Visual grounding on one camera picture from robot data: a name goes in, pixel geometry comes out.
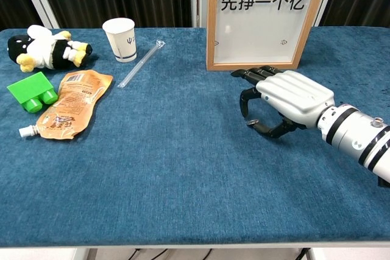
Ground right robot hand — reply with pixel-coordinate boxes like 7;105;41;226
230;65;336;139

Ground wooden glass-front coin box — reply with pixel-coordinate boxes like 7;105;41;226
206;0;332;72

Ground clear wrapped drinking straw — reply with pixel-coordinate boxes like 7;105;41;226
117;39;166;89

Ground blue velvet table cloth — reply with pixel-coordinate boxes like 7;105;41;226
0;27;390;248

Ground white paper cup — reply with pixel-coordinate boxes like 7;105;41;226
102;17;138;63

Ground orange spout drink pouch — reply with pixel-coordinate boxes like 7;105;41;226
18;69;114;141

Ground black white plush toy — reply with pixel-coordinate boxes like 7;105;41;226
6;24;93;74

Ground green toy building block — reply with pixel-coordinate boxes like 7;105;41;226
6;71;59;113

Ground black floor cable bundle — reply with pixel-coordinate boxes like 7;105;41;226
294;247;310;260
126;247;171;260

